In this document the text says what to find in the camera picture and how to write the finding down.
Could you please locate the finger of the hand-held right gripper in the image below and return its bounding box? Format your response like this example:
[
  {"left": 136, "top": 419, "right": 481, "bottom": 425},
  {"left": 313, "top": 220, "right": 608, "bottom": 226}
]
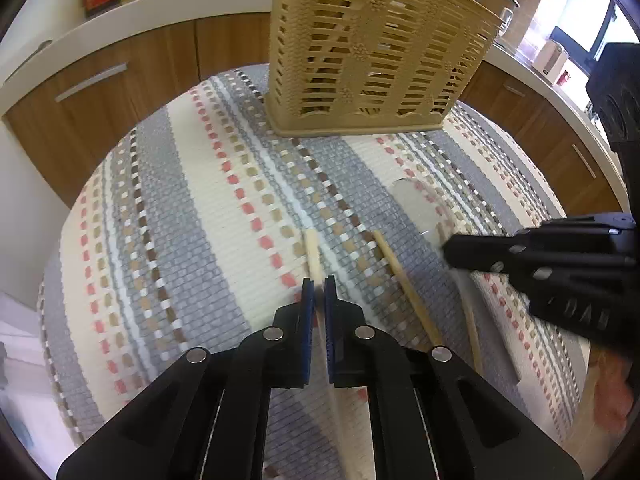
[
  {"left": 517, "top": 214, "right": 631, "bottom": 242},
  {"left": 444, "top": 234, "right": 636, "bottom": 282}
]

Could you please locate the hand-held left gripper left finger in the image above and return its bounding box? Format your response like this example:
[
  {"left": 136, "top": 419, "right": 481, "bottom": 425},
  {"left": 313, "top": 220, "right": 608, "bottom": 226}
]
[{"left": 56, "top": 279, "right": 318, "bottom": 480}]

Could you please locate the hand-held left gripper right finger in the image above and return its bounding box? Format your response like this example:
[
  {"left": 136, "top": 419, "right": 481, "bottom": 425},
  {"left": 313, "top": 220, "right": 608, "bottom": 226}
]
[{"left": 324, "top": 274, "right": 585, "bottom": 480}]

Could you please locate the wooden chopstick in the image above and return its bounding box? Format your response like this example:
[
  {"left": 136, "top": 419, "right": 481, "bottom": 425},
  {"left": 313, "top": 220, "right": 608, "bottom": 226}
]
[
  {"left": 303, "top": 228, "right": 353, "bottom": 480},
  {"left": 372, "top": 230, "right": 446, "bottom": 348}
]

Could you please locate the yellow plastic utensil basket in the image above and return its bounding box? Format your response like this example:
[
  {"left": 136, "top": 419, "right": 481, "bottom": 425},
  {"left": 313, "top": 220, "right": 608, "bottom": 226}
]
[{"left": 263, "top": 0, "right": 506, "bottom": 137}]

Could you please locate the person's right hand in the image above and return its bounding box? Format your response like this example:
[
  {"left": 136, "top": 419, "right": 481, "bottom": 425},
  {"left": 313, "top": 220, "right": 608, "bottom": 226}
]
[{"left": 592, "top": 352, "right": 638, "bottom": 431}]

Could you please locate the striped woven table mat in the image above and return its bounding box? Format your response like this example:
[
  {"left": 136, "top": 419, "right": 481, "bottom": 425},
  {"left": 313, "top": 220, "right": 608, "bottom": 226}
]
[{"left": 37, "top": 65, "right": 596, "bottom": 480}]

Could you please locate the white electric kettle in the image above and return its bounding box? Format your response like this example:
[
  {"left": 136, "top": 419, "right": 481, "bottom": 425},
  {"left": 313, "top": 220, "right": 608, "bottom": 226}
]
[{"left": 532, "top": 40, "right": 570, "bottom": 85}]

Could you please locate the window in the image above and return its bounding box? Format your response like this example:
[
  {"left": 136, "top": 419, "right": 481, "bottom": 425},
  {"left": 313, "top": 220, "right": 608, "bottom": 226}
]
[{"left": 550, "top": 0, "right": 640, "bottom": 66}]

